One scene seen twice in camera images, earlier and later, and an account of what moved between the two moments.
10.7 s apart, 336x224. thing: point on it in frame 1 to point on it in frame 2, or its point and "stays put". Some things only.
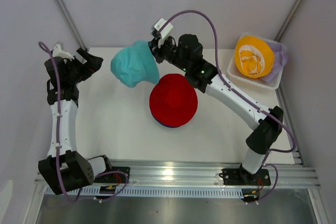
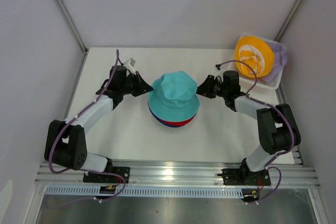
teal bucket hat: (135, 64) to (174, 96)
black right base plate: (241, 177) stays put
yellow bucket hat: (254, 57) stays put
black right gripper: (156, 51) to (205, 88)
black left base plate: (114, 178) stays put
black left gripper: (94, 64) to (143, 87)
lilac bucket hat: (280, 59) stays put
